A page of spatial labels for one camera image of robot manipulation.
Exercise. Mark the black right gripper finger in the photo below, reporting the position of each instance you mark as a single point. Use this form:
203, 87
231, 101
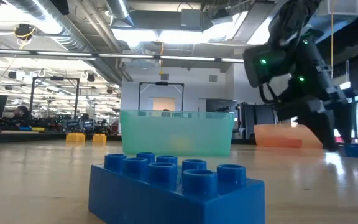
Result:
348, 127
325, 133

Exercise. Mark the small blue toy block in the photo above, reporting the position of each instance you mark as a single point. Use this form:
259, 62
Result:
357, 151

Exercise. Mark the long blue toy block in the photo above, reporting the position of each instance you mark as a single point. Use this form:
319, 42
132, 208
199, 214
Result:
166, 205

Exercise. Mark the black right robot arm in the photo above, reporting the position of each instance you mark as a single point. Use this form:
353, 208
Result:
319, 68

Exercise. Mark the orange plastic bin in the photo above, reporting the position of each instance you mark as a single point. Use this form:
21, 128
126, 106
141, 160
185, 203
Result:
269, 132

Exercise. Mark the black cabinets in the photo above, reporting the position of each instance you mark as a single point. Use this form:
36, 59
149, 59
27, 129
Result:
259, 115

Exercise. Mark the long ceiling light strip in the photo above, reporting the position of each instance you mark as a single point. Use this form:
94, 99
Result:
182, 58

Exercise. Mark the grey ceiling box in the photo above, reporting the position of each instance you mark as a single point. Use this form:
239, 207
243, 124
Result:
191, 20

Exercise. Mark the green translucent plastic bin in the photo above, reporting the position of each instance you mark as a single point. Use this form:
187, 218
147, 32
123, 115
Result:
154, 133

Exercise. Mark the person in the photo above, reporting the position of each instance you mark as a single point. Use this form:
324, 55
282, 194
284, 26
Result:
23, 116

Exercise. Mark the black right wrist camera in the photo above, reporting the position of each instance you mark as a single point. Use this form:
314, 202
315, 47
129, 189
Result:
300, 109

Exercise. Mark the dark wall screen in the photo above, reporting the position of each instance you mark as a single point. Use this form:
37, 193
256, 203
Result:
221, 105

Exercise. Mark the black gantry frame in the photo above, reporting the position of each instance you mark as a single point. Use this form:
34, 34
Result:
32, 99
162, 83

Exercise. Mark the round silver ceiling duct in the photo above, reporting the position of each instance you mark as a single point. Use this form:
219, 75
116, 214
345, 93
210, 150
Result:
73, 40

